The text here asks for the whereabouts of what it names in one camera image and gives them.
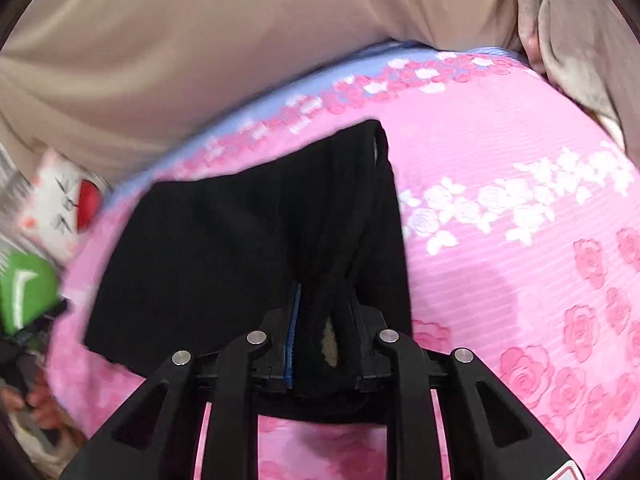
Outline beige cloth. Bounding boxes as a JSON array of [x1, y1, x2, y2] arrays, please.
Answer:
[[0, 0, 531, 186]]

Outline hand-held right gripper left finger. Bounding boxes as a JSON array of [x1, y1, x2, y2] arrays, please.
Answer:
[[60, 282, 303, 480]]

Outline black pants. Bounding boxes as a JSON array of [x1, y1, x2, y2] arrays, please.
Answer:
[[82, 119, 416, 426]]

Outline cartoon face pillow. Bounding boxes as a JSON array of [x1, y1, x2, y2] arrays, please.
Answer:
[[15, 147, 106, 261]]

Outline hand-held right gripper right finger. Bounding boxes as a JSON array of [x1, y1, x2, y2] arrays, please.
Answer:
[[347, 295, 587, 480]]

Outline pink rose print bed sheet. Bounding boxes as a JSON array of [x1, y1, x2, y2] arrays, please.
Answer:
[[47, 42, 640, 480]]

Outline cream floral quilt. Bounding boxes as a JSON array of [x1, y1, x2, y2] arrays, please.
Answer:
[[507, 0, 640, 151]]

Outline person's left hand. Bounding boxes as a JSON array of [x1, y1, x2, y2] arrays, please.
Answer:
[[25, 385, 68, 428]]

